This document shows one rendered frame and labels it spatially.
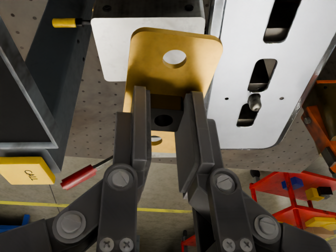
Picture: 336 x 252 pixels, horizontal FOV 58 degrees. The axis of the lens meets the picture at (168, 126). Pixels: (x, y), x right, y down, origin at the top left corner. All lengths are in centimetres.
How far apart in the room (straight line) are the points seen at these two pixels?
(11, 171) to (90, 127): 73
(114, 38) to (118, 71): 4
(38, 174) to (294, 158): 116
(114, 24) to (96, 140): 95
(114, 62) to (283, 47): 26
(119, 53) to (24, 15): 56
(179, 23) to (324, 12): 23
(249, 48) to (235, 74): 5
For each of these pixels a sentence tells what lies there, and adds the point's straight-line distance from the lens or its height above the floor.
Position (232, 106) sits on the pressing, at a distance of 55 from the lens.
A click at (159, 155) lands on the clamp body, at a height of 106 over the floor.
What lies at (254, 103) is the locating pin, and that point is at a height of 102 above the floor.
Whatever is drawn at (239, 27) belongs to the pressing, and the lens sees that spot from 43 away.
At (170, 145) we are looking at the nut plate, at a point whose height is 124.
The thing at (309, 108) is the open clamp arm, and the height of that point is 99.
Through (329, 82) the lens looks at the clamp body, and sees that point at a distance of 65.
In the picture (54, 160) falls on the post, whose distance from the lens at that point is 43.
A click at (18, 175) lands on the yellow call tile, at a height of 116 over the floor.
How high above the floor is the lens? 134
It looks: 35 degrees down
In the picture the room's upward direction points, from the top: 179 degrees clockwise
